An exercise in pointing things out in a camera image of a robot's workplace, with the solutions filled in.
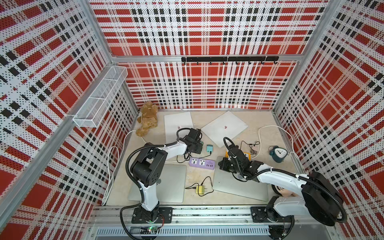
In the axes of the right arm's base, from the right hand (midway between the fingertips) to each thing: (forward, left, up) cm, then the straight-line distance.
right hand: (220, 163), depth 85 cm
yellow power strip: (+8, -19, -5) cm, 21 cm away
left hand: (+14, +12, -5) cm, 19 cm away
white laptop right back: (+34, -8, -7) cm, 35 cm away
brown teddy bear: (+31, +48, +5) cm, 57 cm away
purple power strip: (+2, +11, -4) cm, 11 cm away
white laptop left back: (+35, +32, -5) cm, 48 cm away
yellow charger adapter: (-13, +12, -4) cm, 18 cm away
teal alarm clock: (+7, -37, -3) cm, 37 cm away
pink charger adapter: (+10, -23, -5) cm, 25 cm away
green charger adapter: (+14, +5, -6) cm, 16 cm away
